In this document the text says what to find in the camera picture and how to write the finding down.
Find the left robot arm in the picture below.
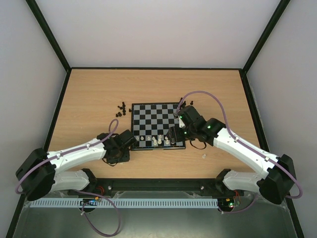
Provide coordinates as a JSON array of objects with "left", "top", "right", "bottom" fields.
[{"left": 15, "top": 130, "right": 137, "bottom": 201}]

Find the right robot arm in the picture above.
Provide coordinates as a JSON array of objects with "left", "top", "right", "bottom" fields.
[{"left": 166, "top": 106, "right": 296, "bottom": 205}]

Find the black and silver chessboard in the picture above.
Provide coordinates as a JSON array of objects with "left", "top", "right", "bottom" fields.
[{"left": 131, "top": 102, "right": 186, "bottom": 151}]

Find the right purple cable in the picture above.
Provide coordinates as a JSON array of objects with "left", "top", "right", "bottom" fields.
[{"left": 174, "top": 90, "right": 304, "bottom": 215}]

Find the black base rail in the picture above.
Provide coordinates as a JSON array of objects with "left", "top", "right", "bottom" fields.
[{"left": 97, "top": 178, "right": 220, "bottom": 192}]

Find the white slotted cable duct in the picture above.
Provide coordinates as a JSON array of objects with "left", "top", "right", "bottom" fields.
[{"left": 30, "top": 198, "right": 218, "bottom": 209}]

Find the black enclosure frame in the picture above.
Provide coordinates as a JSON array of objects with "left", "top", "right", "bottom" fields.
[{"left": 4, "top": 0, "right": 305, "bottom": 238}]

